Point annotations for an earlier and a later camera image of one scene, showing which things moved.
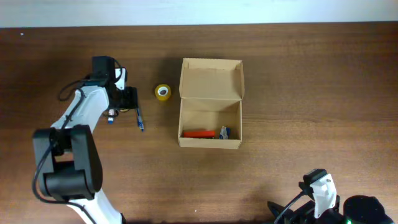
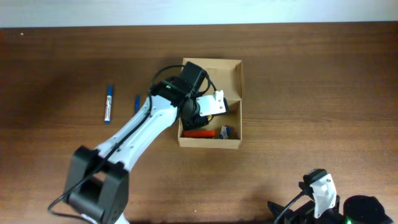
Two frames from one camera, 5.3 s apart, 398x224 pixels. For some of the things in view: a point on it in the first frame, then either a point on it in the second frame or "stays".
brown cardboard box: [211, 94] stays
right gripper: [277, 208] stays
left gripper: [129, 98] to [196, 122]
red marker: [199, 134] stays
